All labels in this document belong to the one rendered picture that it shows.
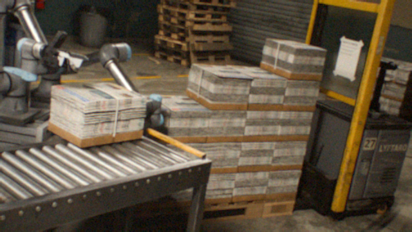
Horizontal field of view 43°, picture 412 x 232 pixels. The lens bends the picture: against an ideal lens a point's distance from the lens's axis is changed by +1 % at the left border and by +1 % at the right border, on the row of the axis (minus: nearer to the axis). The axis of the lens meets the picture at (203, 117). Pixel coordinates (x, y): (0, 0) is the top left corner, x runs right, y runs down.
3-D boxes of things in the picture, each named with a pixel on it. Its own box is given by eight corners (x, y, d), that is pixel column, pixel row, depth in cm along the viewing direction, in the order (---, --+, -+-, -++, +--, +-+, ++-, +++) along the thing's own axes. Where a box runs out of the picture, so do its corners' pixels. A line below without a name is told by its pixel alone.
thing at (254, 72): (224, 66, 377) (225, 64, 376) (257, 67, 391) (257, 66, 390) (252, 78, 346) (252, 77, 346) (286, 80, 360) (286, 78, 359)
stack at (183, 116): (95, 207, 363) (107, 92, 341) (235, 195, 419) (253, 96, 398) (112, 234, 331) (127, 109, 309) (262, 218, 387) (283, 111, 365)
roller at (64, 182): (22, 158, 235) (24, 147, 234) (83, 197, 205) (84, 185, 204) (12, 160, 231) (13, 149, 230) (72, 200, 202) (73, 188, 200)
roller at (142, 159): (105, 144, 268) (107, 135, 267) (167, 176, 239) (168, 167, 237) (98, 145, 265) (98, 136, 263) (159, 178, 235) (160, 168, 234)
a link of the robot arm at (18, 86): (31, 94, 277) (32, 69, 274) (9, 96, 266) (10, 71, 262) (15, 88, 283) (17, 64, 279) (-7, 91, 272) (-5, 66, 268)
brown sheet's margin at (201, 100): (185, 94, 369) (186, 88, 367) (219, 95, 382) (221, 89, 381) (210, 109, 337) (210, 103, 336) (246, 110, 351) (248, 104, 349)
